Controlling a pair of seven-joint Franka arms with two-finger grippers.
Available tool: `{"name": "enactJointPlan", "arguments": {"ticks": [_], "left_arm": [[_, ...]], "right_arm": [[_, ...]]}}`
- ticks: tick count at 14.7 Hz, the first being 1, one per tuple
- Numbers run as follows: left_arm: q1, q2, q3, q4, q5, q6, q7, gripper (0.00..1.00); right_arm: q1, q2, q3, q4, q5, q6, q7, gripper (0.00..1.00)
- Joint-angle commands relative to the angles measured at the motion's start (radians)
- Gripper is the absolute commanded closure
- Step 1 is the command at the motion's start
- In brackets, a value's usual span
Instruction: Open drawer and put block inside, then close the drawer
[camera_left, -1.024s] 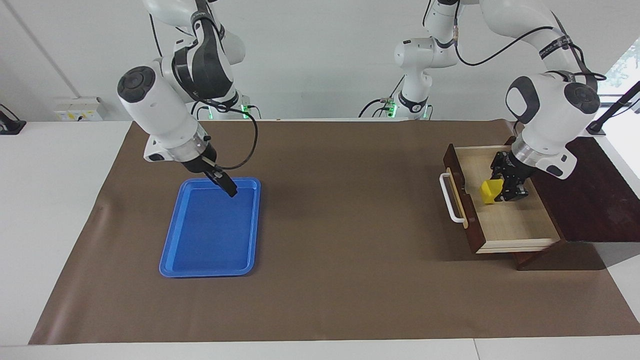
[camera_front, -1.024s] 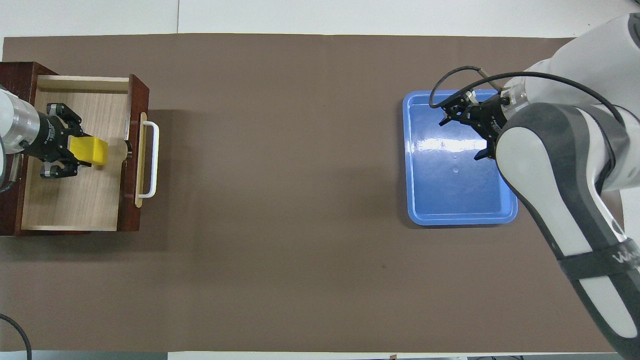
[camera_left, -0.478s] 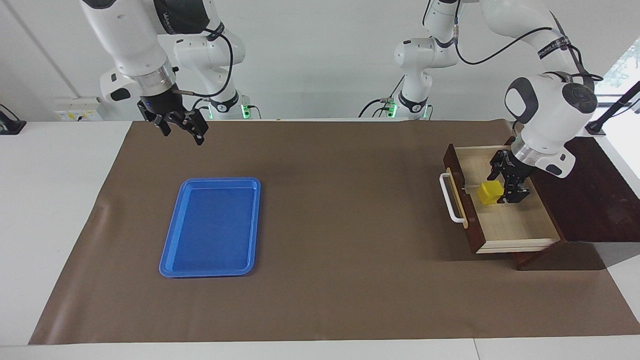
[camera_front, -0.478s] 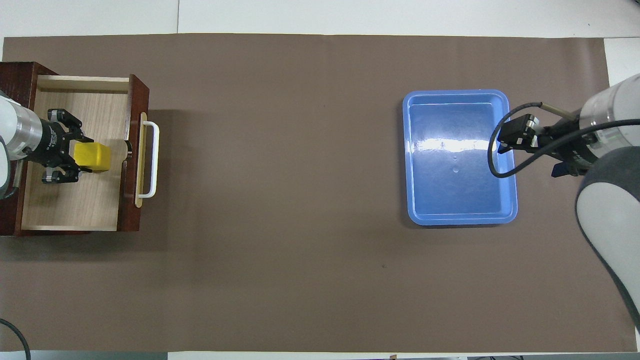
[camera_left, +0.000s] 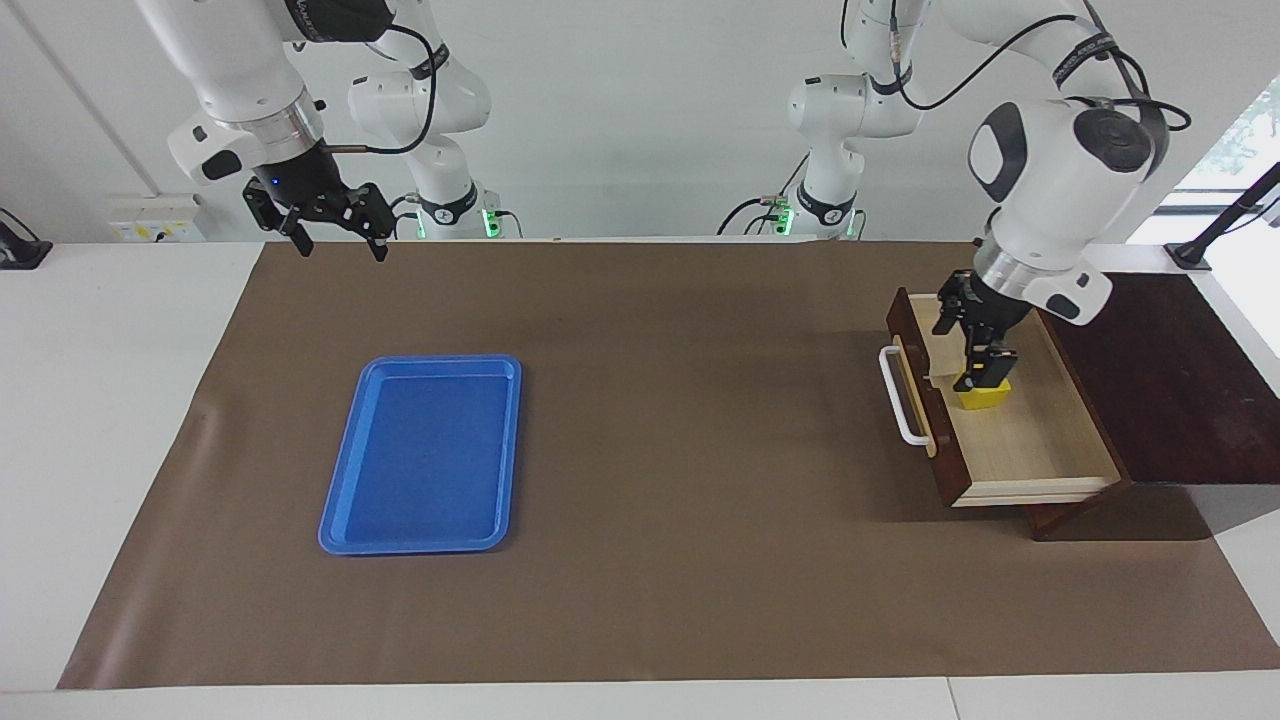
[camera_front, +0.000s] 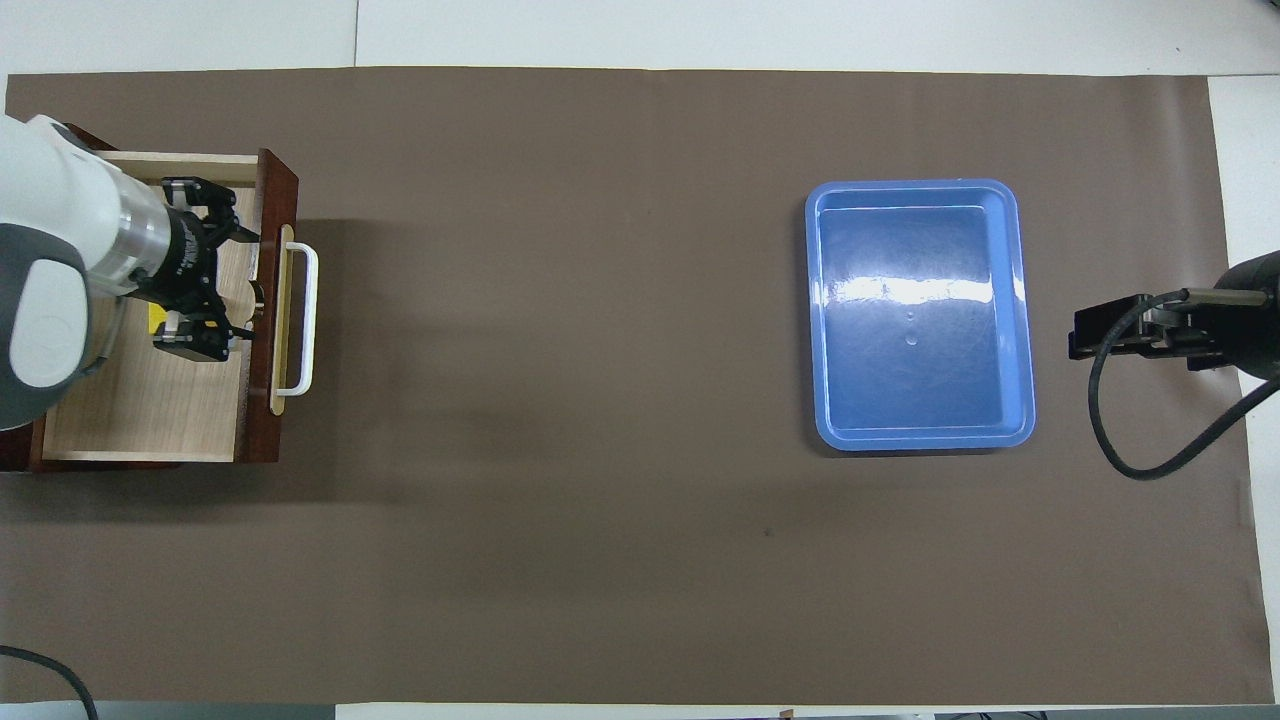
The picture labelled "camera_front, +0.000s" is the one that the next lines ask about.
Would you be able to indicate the yellow block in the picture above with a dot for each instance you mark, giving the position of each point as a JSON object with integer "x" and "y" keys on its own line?
{"x": 158, "y": 318}

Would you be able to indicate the brown paper table mat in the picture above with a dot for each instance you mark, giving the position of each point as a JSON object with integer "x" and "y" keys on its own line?
{"x": 600, "y": 450}

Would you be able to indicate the blue plastic tray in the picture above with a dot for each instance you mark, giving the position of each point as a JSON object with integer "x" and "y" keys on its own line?
{"x": 920, "y": 400}

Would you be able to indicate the wooden drawer with dark front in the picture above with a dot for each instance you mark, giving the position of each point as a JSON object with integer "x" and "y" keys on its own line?
{"x": 150, "y": 410}

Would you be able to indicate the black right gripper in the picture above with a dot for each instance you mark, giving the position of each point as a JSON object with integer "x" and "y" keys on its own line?
{"x": 1200, "y": 350}

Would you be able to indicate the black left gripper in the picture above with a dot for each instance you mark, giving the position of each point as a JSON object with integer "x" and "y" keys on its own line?
{"x": 180, "y": 260}

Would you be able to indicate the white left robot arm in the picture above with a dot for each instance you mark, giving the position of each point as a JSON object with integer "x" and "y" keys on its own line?
{"x": 50, "y": 250}

